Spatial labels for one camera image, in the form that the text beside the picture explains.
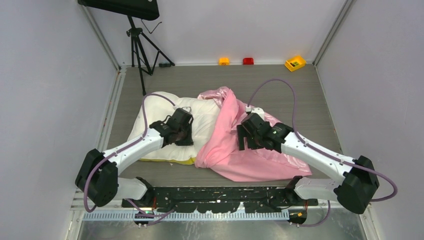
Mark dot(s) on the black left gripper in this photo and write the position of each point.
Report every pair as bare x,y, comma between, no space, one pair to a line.
187,141

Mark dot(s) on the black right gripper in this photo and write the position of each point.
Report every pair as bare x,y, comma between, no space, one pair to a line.
242,132

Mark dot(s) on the white yellow-edged pillow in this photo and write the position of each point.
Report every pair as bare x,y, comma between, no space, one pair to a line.
158,106

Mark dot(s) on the pink floral pillowcase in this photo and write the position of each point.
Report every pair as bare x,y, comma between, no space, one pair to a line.
222,155

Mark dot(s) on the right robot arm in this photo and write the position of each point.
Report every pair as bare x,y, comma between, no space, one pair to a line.
351,182

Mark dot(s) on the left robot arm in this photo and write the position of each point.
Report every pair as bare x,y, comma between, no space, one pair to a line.
99,175

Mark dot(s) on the small black adapter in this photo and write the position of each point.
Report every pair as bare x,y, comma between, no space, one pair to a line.
165,65

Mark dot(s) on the red toy block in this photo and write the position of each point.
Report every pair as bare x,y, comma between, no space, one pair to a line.
248,61

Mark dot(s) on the orange toy block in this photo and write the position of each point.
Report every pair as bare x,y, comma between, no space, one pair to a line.
224,61

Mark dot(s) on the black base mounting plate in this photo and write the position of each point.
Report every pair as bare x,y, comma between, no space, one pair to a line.
254,199

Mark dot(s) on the yellow toy bin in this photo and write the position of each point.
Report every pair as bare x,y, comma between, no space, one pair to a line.
295,63

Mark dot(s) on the black light panel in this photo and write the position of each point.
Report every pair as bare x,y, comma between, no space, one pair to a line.
142,9

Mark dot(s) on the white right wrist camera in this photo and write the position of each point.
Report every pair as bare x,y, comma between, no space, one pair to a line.
255,110

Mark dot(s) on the black camera tripod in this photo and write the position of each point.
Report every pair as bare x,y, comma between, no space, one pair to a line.
139,56

